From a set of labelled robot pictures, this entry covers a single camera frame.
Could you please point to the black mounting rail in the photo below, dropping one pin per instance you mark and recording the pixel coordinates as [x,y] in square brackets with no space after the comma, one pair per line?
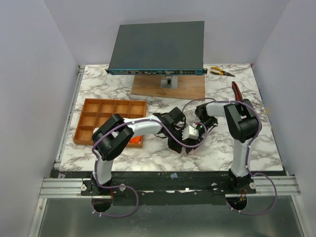
[168,188]

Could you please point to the wooden base board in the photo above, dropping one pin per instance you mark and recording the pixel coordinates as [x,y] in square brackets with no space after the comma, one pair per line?
[177,87]

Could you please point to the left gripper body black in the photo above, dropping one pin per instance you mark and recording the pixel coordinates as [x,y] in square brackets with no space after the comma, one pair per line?
[178,135]

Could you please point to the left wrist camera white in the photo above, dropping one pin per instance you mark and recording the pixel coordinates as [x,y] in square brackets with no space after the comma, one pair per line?
[189,132]

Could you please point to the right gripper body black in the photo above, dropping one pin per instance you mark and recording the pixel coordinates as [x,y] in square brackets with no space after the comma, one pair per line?
[207,120]

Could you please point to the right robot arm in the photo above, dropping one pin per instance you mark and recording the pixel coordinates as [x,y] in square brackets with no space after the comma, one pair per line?
[244,126]

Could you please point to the yellow handled pliers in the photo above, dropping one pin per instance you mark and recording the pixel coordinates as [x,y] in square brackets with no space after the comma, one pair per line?
[219,72]

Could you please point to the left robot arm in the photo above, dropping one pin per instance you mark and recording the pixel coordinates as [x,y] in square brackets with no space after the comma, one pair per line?
[113,136]

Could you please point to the pink navy-trimmed underwear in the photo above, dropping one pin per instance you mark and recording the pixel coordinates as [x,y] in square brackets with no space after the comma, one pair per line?
[185,152]

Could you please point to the brown compartment tray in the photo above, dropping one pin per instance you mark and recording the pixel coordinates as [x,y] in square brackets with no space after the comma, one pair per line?
[96,112]

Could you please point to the red black utility knife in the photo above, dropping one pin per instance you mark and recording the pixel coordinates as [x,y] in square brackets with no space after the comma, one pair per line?
[237,92]

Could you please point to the orange rolled cloth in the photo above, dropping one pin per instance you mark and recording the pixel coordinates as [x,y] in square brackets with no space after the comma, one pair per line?
[136,140]

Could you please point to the grey metal stand bracket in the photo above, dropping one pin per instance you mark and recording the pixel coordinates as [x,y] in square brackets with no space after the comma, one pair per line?
[169,82]

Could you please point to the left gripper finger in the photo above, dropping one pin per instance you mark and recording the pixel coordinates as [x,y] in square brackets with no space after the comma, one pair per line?
[192,144]
[175,146]

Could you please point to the aluminium frame rail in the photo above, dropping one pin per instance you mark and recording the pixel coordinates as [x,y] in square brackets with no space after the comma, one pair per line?
[55,187]

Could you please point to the network switch grey blue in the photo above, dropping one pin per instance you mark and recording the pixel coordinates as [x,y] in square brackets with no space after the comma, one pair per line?
[172,48]

